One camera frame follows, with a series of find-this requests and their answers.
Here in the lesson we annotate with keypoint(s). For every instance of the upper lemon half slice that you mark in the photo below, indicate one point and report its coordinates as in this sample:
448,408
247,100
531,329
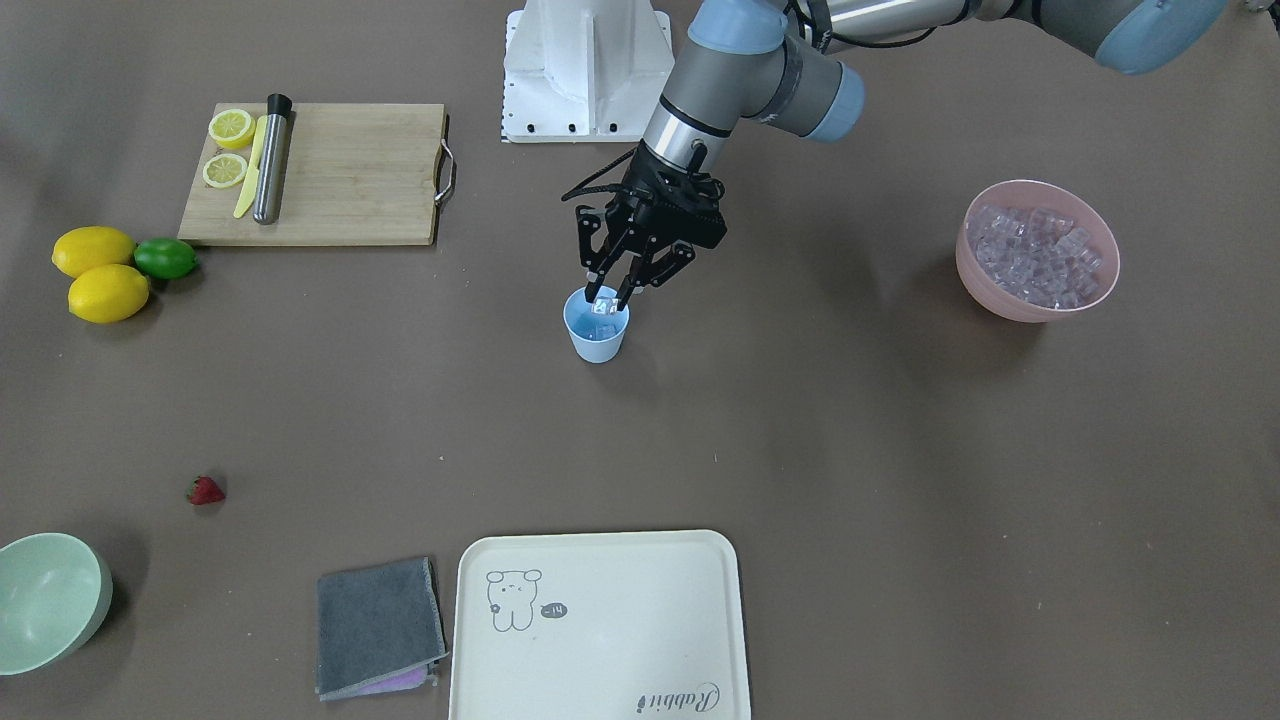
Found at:
232,129

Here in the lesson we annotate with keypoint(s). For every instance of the cream rabbit serving tray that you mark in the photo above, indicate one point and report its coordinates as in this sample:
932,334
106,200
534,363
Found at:
622,625

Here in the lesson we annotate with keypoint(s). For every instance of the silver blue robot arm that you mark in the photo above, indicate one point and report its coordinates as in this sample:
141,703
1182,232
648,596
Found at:
776,63

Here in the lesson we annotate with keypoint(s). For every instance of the light blue cup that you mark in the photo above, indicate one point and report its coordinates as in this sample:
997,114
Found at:
596,339

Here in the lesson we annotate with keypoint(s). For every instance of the steel muddler rod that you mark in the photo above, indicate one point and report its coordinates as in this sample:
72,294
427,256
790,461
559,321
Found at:
268,195

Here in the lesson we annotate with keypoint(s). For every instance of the mint green bowl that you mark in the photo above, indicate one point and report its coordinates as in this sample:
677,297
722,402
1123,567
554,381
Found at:
55,593

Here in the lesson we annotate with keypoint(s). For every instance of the red strawberry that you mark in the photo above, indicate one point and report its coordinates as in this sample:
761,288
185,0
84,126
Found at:
205,491

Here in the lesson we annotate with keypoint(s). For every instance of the pile of clear ice cubes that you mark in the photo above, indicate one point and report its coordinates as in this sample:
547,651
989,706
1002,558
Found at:
1036,255

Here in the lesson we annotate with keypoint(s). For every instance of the green lime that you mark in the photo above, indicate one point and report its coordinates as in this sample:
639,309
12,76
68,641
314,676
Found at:
165,259

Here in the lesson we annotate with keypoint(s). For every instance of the clear ice cube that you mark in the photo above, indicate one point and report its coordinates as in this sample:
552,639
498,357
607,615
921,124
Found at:
605,306

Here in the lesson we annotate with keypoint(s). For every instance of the bamboo cutting board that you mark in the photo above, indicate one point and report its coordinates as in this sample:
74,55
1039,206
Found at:
359,175

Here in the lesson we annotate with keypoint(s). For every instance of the upper yellow lemon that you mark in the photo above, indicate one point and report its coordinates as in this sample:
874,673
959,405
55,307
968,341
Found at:
85,248

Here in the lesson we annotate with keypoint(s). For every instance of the lemon half slice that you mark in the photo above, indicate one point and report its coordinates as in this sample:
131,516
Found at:
232,129
224,170

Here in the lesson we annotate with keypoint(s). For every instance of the yellow plastic knife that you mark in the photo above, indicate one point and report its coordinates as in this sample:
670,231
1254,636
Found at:
248,192

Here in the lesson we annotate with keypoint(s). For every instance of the pink bowl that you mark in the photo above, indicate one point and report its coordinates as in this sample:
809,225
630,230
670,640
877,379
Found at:
1030,193

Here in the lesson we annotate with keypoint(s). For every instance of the yellow lemon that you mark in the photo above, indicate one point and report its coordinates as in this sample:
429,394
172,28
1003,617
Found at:
108,294
85,248

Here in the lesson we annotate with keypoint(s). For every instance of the grey folded cloth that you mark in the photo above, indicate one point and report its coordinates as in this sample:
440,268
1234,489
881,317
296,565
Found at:
379,630

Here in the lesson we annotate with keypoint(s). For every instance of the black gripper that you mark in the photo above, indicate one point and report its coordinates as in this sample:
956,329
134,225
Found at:
643,187

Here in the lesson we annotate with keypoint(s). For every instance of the lower yellow lemon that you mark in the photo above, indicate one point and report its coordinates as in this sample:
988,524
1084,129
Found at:
108,294

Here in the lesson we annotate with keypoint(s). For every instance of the lower lemon half slice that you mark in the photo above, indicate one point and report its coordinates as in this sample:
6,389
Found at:
224,170

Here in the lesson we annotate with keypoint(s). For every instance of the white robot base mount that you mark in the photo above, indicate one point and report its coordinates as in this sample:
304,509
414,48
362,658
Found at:
583,71

